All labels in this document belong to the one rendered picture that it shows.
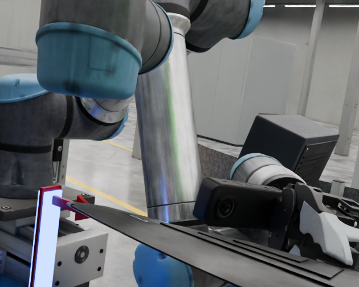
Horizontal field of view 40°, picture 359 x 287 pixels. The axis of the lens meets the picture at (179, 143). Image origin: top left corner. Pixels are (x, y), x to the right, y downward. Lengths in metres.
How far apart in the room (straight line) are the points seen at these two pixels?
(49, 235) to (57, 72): 0.19
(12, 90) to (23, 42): 1.37
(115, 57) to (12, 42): 1.96
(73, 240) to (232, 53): 9.57
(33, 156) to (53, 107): 0.10
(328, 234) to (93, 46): 0.24
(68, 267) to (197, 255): 0.62
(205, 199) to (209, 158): 2.11
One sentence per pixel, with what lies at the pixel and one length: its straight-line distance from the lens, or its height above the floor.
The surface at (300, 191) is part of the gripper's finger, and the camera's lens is 0.50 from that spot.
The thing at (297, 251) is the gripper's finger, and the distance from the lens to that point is 0.48.
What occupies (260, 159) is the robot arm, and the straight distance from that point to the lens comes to 0.69.
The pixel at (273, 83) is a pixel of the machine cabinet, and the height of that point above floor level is 1.36.
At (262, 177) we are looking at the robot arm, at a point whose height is 1.20.
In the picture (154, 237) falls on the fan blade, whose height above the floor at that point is 1.20.
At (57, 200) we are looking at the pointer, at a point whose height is 1.18.
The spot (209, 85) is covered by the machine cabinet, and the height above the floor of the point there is 1.15.
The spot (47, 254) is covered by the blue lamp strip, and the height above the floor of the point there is 1.13.
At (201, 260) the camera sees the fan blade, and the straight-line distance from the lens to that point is 0.32.
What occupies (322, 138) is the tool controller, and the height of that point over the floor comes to 1.22.
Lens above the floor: 1.31
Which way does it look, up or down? 8 degrees down
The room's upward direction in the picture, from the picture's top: 8 degrees clockwise
